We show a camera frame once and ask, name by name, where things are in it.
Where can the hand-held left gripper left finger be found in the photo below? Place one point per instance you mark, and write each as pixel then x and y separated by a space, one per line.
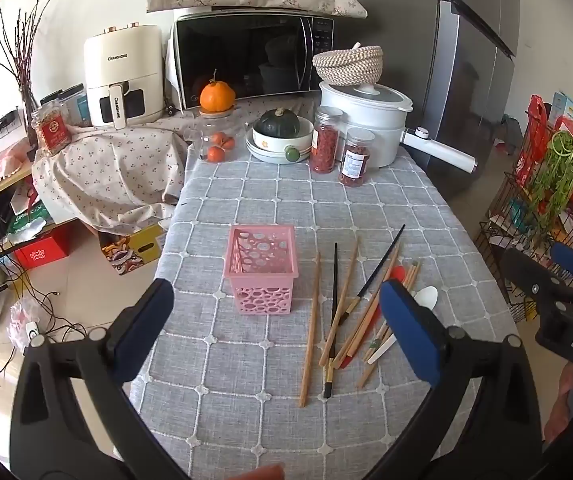
pixel 141 330

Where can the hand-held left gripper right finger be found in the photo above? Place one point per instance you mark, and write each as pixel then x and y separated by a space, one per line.
pixel 411 330

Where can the white plastic spoon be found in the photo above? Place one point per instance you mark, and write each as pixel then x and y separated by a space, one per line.
pixel 427 297

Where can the wooden chopstick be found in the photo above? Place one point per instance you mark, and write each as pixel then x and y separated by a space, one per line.
pixel 372 330
pixel 346 285
pixel 366 317
pixel 311 330

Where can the plastic-wrapped chopsticks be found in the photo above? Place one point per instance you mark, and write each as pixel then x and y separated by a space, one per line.
pixel 371 367

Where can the red plastic spoon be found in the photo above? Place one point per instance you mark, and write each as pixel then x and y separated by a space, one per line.
pixel 397 274

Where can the black chopstick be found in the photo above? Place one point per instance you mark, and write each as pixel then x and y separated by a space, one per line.
pixel 381 265
pixel 335 285

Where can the pink perforated plastic basket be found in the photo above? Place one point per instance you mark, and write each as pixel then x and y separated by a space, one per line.
pixel 261 270

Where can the person's right forearm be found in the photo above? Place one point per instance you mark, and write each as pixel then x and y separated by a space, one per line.
pixel 568 400

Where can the printed yellow cardboard box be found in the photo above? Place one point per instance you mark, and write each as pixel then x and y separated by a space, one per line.
pixel 134 252

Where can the green leafy vegetables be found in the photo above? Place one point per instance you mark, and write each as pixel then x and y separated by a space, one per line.
pixel 558 175

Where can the grey checked tablecloth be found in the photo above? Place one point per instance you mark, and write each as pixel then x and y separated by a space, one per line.
pixel 246 360

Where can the clear plastic bag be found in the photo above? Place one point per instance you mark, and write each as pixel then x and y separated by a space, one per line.
pixel 24 322

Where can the red gift box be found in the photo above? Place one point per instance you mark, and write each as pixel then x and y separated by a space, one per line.
pixel 41 252

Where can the small floral print cloth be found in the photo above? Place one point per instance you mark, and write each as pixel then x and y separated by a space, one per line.
pixel 111 175

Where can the green package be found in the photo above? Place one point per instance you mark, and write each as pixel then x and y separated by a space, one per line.
pixel 26 220

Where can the labelled jar of dried fruit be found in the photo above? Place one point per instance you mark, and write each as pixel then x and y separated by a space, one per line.
pixel 355 160

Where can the jar of red goji berries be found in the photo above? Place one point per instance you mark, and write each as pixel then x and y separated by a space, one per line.
pixel 325 145

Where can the glass jar with wooden lid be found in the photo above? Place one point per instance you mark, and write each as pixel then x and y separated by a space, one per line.
pixel 204 130

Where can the white electric cooking pot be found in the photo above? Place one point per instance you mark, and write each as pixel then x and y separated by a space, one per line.
pixel 371 120

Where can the red label glass jar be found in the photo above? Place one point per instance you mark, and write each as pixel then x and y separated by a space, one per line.
pixel 52 132

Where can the white ceramic pot green knob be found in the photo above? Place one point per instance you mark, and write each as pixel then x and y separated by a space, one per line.
pixel 271 150

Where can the clear containers with black lids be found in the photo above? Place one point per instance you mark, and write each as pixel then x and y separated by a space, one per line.
pixel 74 105

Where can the green pumpkin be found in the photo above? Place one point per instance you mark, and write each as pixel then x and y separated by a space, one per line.
pixel 277 124

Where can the cream air fryer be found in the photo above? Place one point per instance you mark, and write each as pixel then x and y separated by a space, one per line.
pixel 124 67

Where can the grey refrigerator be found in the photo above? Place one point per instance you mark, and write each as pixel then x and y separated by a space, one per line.
pixel 406 35

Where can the black microwave oven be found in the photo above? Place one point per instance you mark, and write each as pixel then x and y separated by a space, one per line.
pixel 246 55

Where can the dry branches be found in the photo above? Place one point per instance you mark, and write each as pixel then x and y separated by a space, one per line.
pixel 21 55

